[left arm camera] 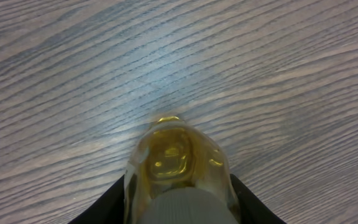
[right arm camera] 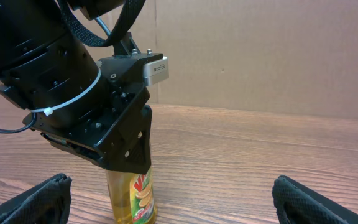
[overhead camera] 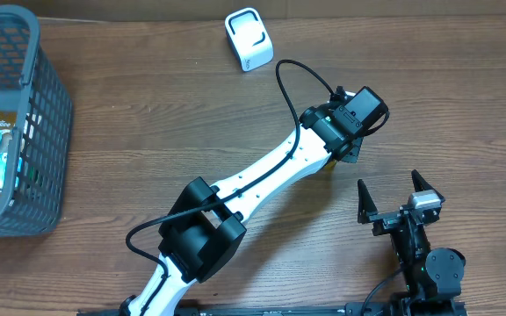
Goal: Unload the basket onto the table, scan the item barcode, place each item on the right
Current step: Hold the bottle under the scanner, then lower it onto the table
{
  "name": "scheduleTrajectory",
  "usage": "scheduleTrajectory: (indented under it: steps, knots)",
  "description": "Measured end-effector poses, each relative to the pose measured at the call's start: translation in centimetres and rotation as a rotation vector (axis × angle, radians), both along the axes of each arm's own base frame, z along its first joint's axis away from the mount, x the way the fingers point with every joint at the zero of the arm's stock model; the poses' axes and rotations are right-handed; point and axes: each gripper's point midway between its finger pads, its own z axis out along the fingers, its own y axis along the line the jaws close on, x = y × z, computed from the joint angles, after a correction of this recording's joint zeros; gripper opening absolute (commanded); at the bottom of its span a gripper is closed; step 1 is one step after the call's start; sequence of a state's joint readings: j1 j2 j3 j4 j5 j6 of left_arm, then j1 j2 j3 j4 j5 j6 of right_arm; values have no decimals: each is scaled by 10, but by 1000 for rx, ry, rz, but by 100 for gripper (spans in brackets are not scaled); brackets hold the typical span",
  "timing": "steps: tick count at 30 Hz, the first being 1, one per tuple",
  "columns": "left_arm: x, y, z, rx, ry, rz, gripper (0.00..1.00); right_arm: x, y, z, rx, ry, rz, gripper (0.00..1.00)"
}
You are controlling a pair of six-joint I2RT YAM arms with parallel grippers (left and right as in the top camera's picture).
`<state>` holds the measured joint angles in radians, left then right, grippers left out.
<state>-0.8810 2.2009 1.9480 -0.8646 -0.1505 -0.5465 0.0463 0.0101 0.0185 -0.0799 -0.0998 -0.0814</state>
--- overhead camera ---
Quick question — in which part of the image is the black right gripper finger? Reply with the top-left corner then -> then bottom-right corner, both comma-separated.
357,179 -> 378,224
411,169 -> 433,192

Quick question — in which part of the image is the yellow oil bottle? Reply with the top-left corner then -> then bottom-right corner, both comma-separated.
324,160 -> 337,170

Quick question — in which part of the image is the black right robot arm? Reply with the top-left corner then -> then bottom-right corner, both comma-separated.
358,169 -> 467,316

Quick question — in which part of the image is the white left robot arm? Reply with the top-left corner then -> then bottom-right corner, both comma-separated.
119,104 -> 374,315

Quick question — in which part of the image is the white barcode scanner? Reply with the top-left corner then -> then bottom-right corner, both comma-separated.
224,7 -> 274,72

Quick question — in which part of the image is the grey plastic basket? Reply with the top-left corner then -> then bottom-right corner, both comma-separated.
0,5 -> 73,237

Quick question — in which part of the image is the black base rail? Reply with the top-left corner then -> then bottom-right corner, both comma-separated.
76,302 -> 468,316

